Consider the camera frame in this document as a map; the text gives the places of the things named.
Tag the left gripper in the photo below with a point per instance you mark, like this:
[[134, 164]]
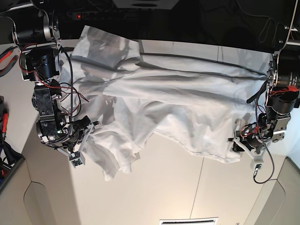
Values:
[[249, 137]]

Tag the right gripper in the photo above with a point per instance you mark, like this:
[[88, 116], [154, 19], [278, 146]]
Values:
[[75, 137]]

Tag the white t-shirt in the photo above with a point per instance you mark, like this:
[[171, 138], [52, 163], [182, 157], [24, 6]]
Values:
[[196, 103]]

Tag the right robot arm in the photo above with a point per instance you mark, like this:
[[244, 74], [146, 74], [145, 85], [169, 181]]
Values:
[[45, 62]]

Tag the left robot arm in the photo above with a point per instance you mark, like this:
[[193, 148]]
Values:
[[279, 21]]

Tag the orange grey pliers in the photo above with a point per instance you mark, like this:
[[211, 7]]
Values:
[[5, 56]]

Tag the power strip with red light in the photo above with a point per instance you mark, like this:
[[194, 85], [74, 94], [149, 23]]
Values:
[[95, 15]]

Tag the white speaker box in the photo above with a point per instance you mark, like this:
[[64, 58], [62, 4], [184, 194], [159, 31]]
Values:
[[146, 4]]

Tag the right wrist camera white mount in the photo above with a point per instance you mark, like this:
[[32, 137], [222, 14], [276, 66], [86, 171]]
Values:
[[76, 157]]

